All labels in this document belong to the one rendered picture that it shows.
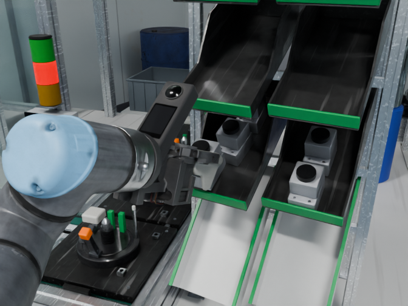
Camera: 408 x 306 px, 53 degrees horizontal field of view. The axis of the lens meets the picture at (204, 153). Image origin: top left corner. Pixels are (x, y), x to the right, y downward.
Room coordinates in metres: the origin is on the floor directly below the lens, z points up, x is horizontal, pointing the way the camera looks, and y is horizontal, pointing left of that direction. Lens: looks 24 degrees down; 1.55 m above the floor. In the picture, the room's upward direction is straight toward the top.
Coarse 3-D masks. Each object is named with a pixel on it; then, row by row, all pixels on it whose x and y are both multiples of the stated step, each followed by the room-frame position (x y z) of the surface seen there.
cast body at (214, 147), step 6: (198, 138) 0.63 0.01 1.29; (192, 144) 0.60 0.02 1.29; (198, 144) 0.60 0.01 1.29; (204, 144) 0.60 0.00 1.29; (210, 144) 0.61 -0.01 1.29; (216, 144) 0.61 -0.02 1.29; (204, 150) 0.59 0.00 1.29; (210, 150) 0.60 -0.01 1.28; (216, 150) 0.60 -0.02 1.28; (222, 156) 0.62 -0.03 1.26; (222, 168) 0.62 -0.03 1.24; (192, 174) 0.59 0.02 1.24; (216, 174) 0.60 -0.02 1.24; (198, 180) 0.59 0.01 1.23; (216, 180) 0.60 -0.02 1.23; (198, 186) 0.60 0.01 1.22
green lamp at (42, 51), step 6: (30, 42) 0.91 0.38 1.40; (36, 42) 0.90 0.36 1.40; (42, 42) 0.90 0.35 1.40; (48, 42) 0.91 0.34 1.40; (30, 48) 0.91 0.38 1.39; (36, 48) 0.90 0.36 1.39; (42, 48) 0.90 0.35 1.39; (48, 48) 0.91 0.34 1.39; (36, 54) 0.90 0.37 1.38; (42, 54) 0.90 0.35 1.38; (48, 54) 0.91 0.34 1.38; (54, 54) 0.93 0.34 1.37; (36, 60) 0.90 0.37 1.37; (42, 60) 0.90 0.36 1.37; (48, 60) 0.91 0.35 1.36; (54, 60) 0.92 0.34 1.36
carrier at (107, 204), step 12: (108, 204) 0.94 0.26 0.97; (120, 204) 0.94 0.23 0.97; (132, 204) 0.94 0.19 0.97; (144, 204) 0.93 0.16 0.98; (156, 204) 0.93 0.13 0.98; (132, 216) 0.89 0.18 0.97; (144, 216) 0.89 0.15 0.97; (156, 216) 0.89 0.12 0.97; (168, 216) 0.89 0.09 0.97; (180, 216) 0.89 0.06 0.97
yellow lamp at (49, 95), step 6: (36, 84) 0.91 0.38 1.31; (54, 84) 0.91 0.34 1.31; (42, 90) 0.90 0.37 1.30; (48, 90) 0.90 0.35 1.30; (54, 90) 0.91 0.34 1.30; (60, 90) 0.93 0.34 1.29; (42, 96) 0.90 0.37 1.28; (48, 96) 0.90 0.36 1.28; (54, 96) 0.91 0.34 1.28; (60, 96) 0.92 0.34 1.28; (42, 102) 0.90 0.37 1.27; (48, 102) 0.90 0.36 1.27; (54, 102) 0.91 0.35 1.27; (60, 102) 0.92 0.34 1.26
